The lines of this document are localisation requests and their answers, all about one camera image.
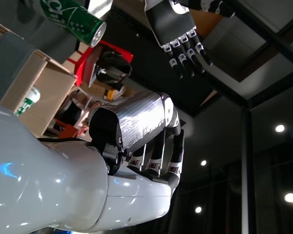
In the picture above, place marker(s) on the yellow box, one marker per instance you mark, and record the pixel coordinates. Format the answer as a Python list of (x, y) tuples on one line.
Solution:
[(113, 94)]

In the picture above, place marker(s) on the green and white beverage can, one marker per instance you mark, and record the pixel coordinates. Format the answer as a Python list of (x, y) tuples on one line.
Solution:
[(29, 102)]

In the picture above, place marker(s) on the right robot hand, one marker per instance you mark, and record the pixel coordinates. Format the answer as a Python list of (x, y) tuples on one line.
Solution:
[(63, 182)]

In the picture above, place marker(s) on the black metal frame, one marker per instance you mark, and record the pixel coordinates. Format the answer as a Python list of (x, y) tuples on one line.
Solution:
[(246, 158)]

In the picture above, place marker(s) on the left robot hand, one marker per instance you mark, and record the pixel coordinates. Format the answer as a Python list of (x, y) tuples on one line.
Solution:
[(171, 24)]

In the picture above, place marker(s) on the round ceiling spotlight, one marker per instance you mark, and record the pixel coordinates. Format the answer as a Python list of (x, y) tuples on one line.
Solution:
[(279, 128), (290, 197), (198, 209), (203, 162)]

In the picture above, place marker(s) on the open cardboard box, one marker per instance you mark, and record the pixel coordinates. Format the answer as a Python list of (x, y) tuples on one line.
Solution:
[(56, 97)]

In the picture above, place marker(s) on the red metal cart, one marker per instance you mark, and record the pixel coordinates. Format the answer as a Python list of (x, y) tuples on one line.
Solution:
[(112, 47)]

